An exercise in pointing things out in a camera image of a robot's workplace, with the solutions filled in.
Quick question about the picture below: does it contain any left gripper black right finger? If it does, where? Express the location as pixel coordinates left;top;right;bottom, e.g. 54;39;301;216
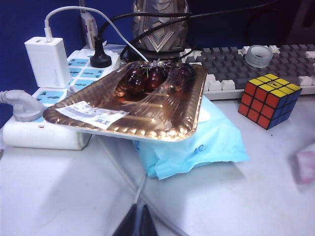
141;205;158;236

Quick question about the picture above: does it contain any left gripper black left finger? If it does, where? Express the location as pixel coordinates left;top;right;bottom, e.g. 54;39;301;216
117;203;140;236

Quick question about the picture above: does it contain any white wet wipe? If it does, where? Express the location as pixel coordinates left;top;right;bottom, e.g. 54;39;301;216
287;145;315;187

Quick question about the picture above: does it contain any light blue wet wipes pack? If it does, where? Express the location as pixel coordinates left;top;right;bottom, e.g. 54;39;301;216
132;94;251;180

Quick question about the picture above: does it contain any dark red cherry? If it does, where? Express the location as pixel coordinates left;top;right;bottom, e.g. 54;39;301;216
172;64;194;90
146;66;167;90
124;66;146;93

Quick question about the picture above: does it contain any gold foil fruit tray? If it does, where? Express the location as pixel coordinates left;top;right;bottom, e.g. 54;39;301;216
43;60;209;142

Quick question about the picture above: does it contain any white price label sticker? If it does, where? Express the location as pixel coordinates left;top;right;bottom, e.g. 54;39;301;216
55;100;130;130

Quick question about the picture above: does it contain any white power strip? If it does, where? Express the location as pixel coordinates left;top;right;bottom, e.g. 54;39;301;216
2;44;121;150

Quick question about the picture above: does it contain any grey power plug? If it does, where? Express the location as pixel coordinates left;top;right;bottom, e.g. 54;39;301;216
0;89;45;122

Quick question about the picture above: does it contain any black power plug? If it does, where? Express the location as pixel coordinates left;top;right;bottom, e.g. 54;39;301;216
90;36;113;68

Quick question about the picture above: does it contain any Rubik's cube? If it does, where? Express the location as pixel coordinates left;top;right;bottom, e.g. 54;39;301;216
238;73;303;130

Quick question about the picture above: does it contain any white and grey keyboard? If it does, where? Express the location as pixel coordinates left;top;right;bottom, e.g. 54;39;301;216
179;44;315;101

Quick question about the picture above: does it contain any white USB charger block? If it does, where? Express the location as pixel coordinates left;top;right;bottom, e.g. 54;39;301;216
24;37;71;89

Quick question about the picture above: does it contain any silver faceted figurine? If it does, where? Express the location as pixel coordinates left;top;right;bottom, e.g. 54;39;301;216
131;0;190;56

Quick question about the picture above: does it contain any clear adhesive tape roll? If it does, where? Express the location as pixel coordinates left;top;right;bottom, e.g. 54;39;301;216
244;45;273;68

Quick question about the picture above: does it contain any white plug adapter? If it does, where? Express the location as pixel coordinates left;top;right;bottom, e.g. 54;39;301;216
80;0;99;49

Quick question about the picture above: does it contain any black computer monitor with stand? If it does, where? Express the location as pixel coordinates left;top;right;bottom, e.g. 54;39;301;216
285;0;315;46

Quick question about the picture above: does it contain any black cable by figurine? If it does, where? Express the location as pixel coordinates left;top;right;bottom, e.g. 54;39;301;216
120;18;197;59

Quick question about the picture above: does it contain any white charging cable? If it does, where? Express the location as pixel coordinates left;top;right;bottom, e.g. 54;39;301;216
44;6;188;236

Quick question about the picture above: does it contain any long black cable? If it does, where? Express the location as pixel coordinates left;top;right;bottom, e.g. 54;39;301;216
97;0;281;40

